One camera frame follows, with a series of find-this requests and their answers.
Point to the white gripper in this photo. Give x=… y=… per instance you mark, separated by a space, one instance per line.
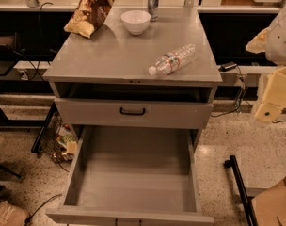
x=281 y=41

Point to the clear plastic water bottle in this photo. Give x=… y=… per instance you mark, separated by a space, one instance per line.
x=172 y=61

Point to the grey drawer cabinet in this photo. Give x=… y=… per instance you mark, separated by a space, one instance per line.
x=113 y=64

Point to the open grey lower drawer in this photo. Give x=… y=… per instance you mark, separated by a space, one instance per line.
x=130 y=176

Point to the closed grey upper drawer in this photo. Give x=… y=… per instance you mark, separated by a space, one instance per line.
x=158 y=114

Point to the black power adapter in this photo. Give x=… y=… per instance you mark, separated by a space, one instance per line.
x=227 y=66

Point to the silver drink can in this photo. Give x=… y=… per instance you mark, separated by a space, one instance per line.
x=153 y=9

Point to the cardboard box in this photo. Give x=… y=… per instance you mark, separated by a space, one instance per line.
x=270 y=205

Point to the white ceramic bowl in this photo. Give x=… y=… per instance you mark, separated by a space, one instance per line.
x=136 y=21

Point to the brown chip bag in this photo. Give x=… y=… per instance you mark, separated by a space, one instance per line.
x=88 y=17

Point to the tan shoe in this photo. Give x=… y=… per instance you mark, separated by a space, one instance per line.
x=11 y=215

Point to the black metal cart frame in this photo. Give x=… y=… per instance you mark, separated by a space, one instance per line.
x=231 y=162

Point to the black drawer handle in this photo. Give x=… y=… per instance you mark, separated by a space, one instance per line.
x=125 y=112

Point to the black wire basket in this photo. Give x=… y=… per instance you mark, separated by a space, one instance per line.
x=53 y=138

